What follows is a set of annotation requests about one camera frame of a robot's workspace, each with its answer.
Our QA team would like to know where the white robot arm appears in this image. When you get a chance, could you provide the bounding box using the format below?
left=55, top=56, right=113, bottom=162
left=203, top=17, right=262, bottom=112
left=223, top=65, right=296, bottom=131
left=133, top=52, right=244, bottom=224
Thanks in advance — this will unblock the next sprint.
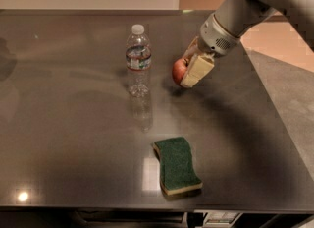
left=172, top=0, right=314, bottom=88

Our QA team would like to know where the green and yellow sponge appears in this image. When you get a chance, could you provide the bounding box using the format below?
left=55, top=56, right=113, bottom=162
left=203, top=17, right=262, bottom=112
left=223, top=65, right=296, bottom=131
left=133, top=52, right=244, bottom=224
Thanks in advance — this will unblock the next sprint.
left=153, top=137, right=202, bottom=196

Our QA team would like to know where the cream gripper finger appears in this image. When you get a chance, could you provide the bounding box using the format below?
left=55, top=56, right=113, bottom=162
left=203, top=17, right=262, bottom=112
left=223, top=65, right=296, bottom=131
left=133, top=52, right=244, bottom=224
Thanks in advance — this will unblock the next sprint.
left=180, top=54, right=215, bottom=88
left=183, top=37, right=199, bottom=59

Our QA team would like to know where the clear plastic water bottle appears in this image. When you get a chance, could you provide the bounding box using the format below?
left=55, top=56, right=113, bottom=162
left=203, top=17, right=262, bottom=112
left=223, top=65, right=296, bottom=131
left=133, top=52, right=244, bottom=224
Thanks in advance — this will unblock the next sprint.
left=126, top=24, right=152, bottom=97

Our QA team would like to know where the drawer under table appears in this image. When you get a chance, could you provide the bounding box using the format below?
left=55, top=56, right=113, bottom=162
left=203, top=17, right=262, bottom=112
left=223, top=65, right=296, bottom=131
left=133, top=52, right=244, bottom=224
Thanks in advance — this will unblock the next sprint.
left=203, top=210, right=241, bottom=228

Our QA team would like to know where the red apple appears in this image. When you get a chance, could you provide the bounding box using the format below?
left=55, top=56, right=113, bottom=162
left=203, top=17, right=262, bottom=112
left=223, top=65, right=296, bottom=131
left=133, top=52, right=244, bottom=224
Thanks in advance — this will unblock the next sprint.
left=172, top=58, right=187, bottom=86

